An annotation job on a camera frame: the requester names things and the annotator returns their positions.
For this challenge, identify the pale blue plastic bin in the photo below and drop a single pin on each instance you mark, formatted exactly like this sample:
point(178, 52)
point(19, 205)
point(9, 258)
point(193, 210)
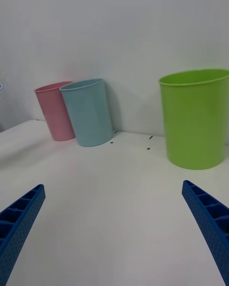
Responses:
point(90, 114)

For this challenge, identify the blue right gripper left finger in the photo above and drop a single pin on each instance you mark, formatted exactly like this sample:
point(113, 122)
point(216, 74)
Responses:
point(19, 221)

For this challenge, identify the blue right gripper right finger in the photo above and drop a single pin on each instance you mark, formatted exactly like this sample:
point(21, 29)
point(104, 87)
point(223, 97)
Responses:
point(210, 217)

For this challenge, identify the pink plastic bin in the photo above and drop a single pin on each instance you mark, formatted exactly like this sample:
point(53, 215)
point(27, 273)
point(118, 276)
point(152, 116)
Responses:
point(56, 114)

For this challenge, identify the green plastic bin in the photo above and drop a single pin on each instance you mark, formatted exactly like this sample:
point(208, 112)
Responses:
point(195, 124)

